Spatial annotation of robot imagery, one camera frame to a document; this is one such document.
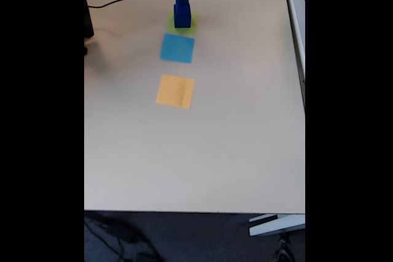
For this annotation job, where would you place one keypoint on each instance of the medium blue cube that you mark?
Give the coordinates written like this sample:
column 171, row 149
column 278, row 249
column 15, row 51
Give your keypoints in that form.
column 181, row 10

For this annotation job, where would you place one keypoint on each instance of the large blue cube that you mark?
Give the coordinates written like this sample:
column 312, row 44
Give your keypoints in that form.
column 181, row 22

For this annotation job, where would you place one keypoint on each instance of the green paper square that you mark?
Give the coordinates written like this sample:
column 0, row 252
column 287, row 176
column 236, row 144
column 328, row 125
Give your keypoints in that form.
column 170, row 22

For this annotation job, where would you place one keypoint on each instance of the light blue paper square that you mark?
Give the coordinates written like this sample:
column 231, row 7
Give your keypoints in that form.
column 177, row 48

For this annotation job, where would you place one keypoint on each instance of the orange paper square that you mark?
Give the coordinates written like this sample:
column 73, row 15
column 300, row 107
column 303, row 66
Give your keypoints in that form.
column 175, row 91

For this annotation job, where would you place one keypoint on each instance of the black stand leg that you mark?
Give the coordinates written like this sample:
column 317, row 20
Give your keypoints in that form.
column 284, row 249

